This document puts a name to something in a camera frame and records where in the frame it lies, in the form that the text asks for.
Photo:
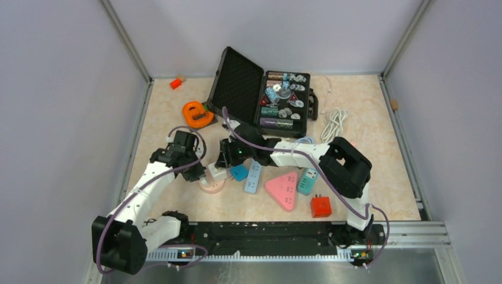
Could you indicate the white plug adapter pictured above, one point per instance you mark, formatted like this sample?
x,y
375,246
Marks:
x,y
204,182

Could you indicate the wooden block on rail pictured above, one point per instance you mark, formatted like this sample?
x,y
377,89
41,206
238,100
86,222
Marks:
x,y
394,104

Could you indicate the black open carrying case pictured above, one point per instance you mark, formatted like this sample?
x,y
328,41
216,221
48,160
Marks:
x,y
277,103

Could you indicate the small wooden block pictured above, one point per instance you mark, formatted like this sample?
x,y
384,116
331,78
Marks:
x,y
181,77

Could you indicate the light blue power strip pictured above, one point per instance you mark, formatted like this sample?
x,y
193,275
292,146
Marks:
x,y
253,178

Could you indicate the pink triangular power strip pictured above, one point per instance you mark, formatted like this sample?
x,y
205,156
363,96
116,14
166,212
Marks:
x,y
283,190

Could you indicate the teal power strip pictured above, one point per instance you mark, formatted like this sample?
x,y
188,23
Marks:
x,y
307,181

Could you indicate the red cube socket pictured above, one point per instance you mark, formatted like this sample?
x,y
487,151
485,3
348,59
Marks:
x,y
320,206

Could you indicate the pink round plug base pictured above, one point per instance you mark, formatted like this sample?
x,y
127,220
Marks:
x,y
214,187

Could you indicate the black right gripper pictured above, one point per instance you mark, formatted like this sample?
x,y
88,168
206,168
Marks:
x,y
227,159

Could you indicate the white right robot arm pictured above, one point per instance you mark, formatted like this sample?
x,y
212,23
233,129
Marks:
x,y
345,169

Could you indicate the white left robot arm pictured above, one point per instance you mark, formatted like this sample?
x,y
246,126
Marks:
x,y
120,240

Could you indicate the orange tape dispenser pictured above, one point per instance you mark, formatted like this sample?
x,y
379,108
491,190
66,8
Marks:
x,y
197,116

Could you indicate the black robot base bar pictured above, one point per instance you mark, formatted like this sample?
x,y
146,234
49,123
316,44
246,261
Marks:
x,y
312,238

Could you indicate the white cube socket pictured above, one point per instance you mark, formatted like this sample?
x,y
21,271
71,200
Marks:
x,y
217,174

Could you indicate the small blue plug adapter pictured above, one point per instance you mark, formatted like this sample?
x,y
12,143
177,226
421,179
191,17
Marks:
x,y
239,172

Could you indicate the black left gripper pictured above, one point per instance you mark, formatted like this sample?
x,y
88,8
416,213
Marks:
x,y
198,173

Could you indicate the small red block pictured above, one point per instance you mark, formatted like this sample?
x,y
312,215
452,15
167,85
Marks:
x,y
176,83

